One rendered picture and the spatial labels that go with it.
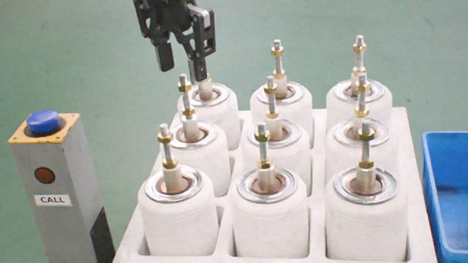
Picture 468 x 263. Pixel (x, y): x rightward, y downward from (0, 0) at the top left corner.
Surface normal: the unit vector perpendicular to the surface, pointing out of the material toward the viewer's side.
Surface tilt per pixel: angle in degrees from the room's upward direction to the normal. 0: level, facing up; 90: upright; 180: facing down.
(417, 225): 0
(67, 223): 90
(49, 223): 90
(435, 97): 0
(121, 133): 0
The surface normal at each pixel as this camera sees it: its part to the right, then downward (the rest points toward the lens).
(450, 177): -0.16, 0.50
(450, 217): -0.11, -0.85
